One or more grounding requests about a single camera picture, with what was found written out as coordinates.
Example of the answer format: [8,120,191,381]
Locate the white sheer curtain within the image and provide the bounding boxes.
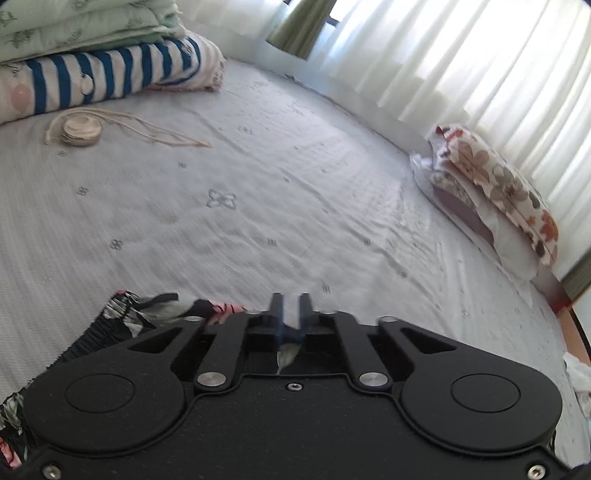
[185,0,591,222]

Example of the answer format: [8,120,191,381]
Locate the white purple pillow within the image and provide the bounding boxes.
[409,154,542,281]

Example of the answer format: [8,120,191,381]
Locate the black floral pants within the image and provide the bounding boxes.
[0,290,303,469]

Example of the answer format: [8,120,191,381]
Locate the beige cord spool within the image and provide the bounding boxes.
[45,110,213,149]

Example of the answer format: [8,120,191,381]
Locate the floral pillow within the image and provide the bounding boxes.
[427,124,560,267]

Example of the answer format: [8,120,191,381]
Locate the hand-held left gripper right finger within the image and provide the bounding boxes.
[298,294,459,391]

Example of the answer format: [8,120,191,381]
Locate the green folded quilt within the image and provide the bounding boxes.
[0,0,188,65]

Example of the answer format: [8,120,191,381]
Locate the wooden bed frame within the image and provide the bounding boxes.
[540,272,591,365]

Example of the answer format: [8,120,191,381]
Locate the white crumpled cloth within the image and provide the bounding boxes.
[563,353,591,394]

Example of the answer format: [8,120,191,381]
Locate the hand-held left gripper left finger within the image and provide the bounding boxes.
[127,294,284,391]

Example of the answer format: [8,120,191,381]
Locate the green curtain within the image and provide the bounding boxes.
[268,0,338,60]
[561,256,591,302]

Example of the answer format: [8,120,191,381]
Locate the bed with grey sheet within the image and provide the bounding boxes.
[0,58,588,472]

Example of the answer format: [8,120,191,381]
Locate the blue white striped blanket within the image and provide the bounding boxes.
[0,36,227,126]

